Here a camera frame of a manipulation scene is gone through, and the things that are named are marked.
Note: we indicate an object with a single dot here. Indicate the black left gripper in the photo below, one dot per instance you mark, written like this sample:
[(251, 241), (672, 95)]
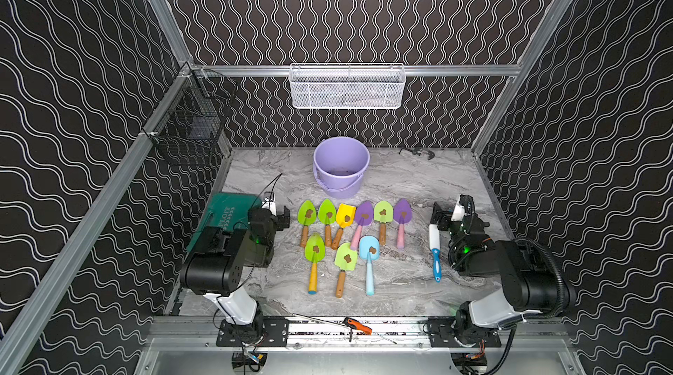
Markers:
[(281, 218)]

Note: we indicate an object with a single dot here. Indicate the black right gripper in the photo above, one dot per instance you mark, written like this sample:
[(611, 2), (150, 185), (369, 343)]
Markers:
[(445, 219)]

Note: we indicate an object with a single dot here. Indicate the white brush blue handle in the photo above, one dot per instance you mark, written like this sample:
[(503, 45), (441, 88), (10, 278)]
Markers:
[(434, 245)]

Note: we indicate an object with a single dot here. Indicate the green trowel yellow handle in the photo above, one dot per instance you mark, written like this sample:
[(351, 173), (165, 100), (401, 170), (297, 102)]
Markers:
[(314, 252)]

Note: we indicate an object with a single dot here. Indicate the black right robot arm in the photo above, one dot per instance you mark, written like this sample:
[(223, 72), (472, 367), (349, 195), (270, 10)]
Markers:
[(533, 284)]

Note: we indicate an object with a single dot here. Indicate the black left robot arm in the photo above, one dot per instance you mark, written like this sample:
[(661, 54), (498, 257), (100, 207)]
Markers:
[(215, 268)]

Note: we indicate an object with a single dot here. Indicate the light green square trowel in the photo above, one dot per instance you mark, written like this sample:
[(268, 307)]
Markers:
[(346, 260)]

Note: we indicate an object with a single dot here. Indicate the purple plastic bucket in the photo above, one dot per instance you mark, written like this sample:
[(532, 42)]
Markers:
[(339, 166)]

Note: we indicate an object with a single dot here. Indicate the light blue trowel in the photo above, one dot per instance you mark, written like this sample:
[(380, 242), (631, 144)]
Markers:
[(369, 250)]

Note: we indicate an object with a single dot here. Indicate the green plastic tool case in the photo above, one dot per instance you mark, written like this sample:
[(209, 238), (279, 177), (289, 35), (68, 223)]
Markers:
[(224, 210)]

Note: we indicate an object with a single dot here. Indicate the black clamp on table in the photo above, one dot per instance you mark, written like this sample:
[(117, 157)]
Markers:
[(419, 152)]

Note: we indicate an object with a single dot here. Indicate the green pointed trowel wooden handle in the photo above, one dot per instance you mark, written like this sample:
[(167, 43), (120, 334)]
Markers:
[(327, 216)]

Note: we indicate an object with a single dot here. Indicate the small purple trowel pink handle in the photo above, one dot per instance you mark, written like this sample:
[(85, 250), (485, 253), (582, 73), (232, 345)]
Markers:
[(403, 214)]

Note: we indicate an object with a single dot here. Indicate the yellow square trowel wooden handle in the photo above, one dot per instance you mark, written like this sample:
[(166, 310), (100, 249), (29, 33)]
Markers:
[(344, 218)]

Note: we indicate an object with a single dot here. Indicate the light green trowel wooden handle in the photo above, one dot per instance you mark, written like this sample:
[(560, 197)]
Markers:
[(383, 214)]

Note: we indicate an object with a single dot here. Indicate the black wire basket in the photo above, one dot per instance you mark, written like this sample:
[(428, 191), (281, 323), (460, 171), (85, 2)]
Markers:
[(189, 134)]

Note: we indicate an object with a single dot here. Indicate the orange handled screwdriver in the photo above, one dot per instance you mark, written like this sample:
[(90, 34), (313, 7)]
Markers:
[(354, 325)]

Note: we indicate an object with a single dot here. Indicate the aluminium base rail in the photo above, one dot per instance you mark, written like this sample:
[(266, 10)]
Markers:
[(295, 333)]

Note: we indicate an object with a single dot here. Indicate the white wire basket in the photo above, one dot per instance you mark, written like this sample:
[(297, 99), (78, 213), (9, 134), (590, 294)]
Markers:
[(343, 86)]

